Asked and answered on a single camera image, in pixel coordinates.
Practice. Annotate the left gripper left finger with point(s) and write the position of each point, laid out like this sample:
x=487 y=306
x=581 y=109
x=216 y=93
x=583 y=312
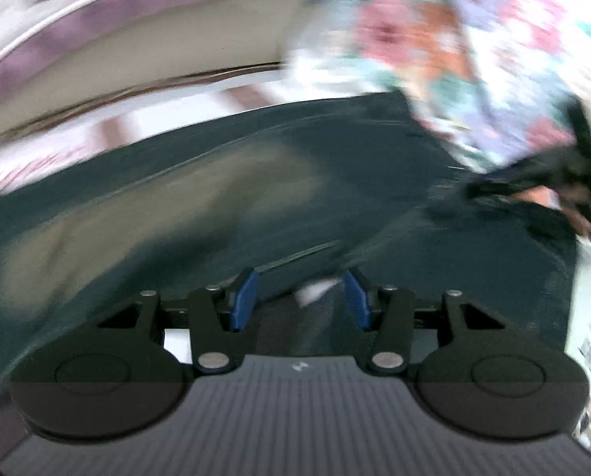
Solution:
x=217 y=318

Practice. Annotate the floral quilt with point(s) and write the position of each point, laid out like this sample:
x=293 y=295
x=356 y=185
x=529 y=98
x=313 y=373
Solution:
x=491 y=75

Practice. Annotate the dark blue denim jeans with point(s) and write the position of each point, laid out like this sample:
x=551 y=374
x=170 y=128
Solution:
x=302 y=189

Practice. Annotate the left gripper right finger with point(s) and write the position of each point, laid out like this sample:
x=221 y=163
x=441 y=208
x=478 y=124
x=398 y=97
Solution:
x=384 y=316

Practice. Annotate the beige mattress edge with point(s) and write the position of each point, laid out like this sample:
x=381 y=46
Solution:
x=211 y=36

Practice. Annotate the checkered bed sheet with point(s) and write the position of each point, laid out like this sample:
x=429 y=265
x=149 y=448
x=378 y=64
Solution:
x=137 y=118

